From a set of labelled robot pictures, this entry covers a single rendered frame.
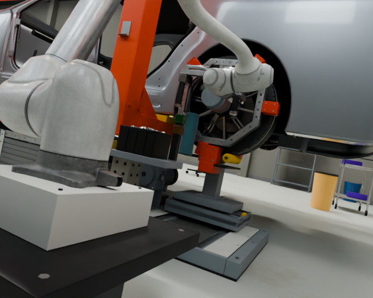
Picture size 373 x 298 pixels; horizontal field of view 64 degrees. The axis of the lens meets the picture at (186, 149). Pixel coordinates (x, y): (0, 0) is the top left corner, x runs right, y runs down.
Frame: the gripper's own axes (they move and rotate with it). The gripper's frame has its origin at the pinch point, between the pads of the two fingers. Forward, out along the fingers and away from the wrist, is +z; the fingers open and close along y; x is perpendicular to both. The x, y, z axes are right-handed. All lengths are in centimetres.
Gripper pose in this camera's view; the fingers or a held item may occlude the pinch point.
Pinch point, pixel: (235, 99)
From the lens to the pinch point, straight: 165.5
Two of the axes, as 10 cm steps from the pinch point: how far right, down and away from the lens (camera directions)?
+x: 1.9, -9.8, 0.0
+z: 4.1, 0.8, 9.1
